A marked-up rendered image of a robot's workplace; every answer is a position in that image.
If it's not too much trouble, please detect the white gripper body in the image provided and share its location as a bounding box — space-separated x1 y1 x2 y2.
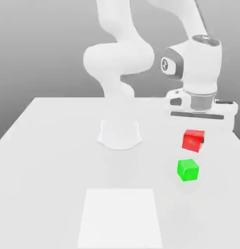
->
166 103 239 133

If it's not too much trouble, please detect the small red cube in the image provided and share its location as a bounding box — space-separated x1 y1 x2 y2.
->
181 129 205 154

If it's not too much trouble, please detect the small green cube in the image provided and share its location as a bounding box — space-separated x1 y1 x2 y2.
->
177 159 200 183

